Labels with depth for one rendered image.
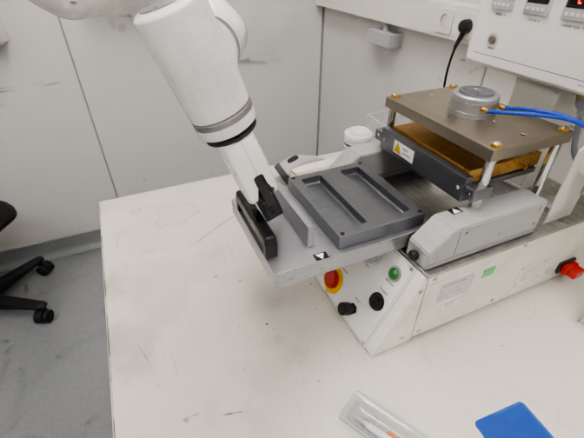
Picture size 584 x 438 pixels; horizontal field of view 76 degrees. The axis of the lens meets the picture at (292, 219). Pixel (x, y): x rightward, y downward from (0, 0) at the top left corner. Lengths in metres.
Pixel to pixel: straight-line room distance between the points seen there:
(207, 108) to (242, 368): 0.45
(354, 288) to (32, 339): 1.55
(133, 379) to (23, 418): 1.05
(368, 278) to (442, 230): 0.17
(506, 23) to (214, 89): 0.61
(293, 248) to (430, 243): 0.22
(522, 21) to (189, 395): 0.88
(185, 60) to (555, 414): 0.75
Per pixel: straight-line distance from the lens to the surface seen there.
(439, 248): 0.63
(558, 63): 0.83
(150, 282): 0.90
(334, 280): 0.78
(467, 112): 0.74
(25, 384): 1.86
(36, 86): 2.00
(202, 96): 0.46
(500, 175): 0.75
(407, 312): 0.69
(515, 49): 0.88
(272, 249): 0.56
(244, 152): 0.50
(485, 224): 0.68
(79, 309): 2.02
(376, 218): 0.63
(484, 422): 0.73
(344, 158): 0.82
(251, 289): 0.83
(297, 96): 2.22
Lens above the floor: 1.36
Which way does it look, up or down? 36 degrees down
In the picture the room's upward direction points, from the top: straight up
